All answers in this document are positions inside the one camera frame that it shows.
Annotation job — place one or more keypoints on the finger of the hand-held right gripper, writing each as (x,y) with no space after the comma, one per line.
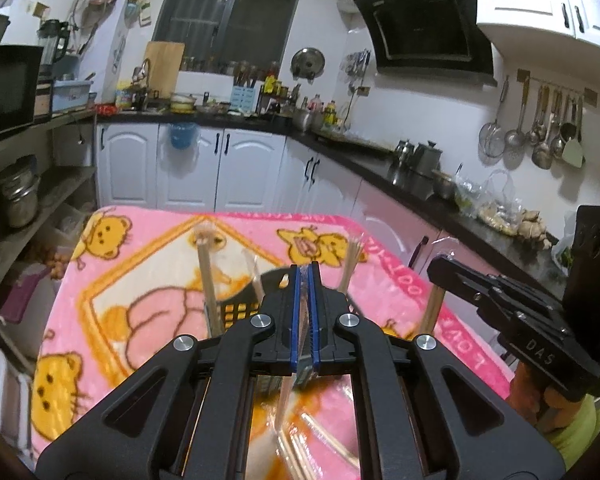
(465,282)
(530,295)

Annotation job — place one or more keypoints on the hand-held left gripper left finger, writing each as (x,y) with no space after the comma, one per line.
(294,320)

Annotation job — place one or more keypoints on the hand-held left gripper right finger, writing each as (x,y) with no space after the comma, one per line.
(316,320)

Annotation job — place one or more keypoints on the plastic-wrapped chopstick pair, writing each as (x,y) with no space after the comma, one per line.
(305,320)

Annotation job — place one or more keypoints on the grey plastic chopstick holder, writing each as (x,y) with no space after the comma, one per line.
(240,310)

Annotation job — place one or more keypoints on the group of wooden chopsticks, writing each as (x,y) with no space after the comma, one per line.
(207,285)

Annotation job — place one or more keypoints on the row of hanging kitchen utensils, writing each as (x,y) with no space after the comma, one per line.
(515,135)

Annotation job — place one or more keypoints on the person's right hand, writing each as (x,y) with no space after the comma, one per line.
(530,400)

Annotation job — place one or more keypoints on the ginger pieces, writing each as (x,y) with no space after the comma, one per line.
(532,230)

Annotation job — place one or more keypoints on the clear plastic bag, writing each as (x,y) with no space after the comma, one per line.
(500,205)

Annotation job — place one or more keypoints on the small steel kettle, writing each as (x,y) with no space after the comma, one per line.
(404,152)

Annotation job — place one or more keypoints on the black kitchen countertop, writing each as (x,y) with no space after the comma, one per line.
(370,160)

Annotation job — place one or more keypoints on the pink printed blanket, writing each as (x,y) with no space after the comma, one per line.
(145,240)

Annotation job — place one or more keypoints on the steel cooking pot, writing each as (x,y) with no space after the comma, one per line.
(305,120)

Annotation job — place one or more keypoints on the group of condiment bottles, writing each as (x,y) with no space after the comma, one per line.
(330,112)

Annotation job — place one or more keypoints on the blue hanging bin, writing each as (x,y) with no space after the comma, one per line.
(182,137)

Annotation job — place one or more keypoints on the white kitchen base cabinets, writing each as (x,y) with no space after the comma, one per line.
(130,170)

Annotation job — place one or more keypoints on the blue knife block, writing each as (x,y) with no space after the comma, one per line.
(244,100)

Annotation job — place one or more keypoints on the stacked bowls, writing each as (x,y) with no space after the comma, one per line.
(182,105)

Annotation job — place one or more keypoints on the hanging small kitchen tools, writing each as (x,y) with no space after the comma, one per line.
(357,62)

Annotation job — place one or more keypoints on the steel pot lid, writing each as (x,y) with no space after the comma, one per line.
(307,62)

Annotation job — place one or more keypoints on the metal shelf rack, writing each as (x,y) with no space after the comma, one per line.
(75,177)

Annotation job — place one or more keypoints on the black range hood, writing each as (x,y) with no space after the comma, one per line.
(420,25)

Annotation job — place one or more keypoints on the row of glass jars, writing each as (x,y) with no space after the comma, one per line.
(230,66)

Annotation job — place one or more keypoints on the purple plastic box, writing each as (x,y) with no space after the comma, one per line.
(30,295)

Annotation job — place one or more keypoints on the wooden cutting board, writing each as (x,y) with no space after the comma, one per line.
(165,65)

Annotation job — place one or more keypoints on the steel faucet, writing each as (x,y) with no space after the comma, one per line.
(145,66)

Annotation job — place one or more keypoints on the stacked steel pots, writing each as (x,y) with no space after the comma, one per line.
(17,200)

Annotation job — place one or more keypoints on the blue-grey plastic box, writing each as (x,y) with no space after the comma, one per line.
(72,95)

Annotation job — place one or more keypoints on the dark kitchen window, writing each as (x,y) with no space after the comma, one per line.
(220,10)

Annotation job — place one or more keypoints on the hanging packets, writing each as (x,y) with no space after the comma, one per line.
(140,7)

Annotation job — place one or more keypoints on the blender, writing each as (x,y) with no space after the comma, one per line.
(52,45)

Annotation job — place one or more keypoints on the microwave oven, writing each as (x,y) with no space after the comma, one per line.
(5,90)

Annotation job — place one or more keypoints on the wall socket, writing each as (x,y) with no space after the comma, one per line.
(362,91)

